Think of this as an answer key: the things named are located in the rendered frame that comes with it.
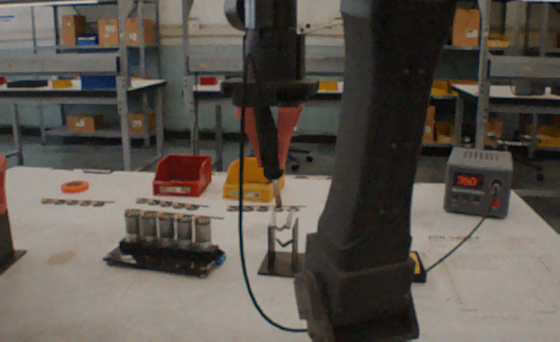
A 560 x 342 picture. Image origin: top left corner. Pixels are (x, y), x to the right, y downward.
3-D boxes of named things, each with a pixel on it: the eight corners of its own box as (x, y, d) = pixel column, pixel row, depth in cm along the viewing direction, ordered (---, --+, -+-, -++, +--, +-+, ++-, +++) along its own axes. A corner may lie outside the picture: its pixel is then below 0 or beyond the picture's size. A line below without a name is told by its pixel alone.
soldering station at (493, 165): (507, 221, 86) (513, 169, 83) (442, 213, 90) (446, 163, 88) (505, 197, 99) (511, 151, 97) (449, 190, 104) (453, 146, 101)
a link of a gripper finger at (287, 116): (246, 159, 61) (245, 82, 59) (304, 161, 60) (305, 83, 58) (232, 173, 55) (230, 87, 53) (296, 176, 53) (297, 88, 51)
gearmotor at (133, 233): (138, 248, 72) (135, 216, 71) (123, 247, 73) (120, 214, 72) (145, 242, 75) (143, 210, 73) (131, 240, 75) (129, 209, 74)
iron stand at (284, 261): (260, 289, 70) (251, 254, 63) (269, 238, 76) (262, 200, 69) (302, 292, 69) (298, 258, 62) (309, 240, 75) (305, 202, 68)
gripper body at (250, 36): (234, 93, 59) (233, 30, 58) (319, 94, 58) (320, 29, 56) (218, 99, 53) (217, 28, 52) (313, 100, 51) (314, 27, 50)
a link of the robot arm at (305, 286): (293, 264, 40) (323, 296, 35) (386, 248, 43) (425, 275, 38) (292, 331, 41) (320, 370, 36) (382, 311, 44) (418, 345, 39)
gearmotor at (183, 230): (190, 255, 70) (188, 222, 69) (174, 253, 71) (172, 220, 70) (197, 248, 73) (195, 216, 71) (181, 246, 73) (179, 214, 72)
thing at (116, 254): (223, 257, 72) (223, 250, 72) (206, 279, 66) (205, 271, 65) (127, 245, 76) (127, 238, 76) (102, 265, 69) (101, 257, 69)
